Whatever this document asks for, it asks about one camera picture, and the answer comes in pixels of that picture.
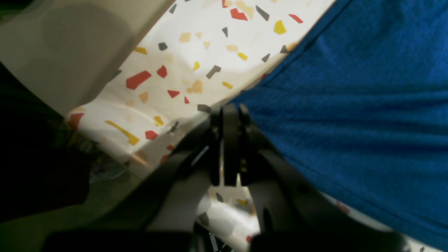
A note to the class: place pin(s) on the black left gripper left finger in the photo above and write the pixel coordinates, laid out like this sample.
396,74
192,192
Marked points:
160,214

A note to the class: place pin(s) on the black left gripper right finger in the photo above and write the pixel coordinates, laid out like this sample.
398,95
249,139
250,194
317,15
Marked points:
294,216

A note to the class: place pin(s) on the dark blue t-shirt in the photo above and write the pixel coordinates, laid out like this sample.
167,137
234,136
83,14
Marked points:
360,109

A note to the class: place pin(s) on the terrazzo patterned tablecloth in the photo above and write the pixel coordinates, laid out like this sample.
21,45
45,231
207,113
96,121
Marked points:
199,55

